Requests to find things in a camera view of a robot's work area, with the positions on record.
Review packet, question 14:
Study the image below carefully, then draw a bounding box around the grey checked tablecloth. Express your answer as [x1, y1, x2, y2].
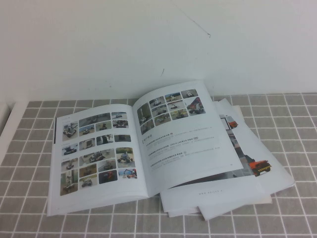
[0, 93, 317, 238]

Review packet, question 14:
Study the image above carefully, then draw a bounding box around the large white paper sheet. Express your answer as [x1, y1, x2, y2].
[198, 97, 296, 222]

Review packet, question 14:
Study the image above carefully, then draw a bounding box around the cream paper sheet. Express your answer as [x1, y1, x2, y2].
[234, 105, 273, 205]

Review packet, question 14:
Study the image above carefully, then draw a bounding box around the white picture book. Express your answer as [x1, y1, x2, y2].
[46, 79, 245, 216]

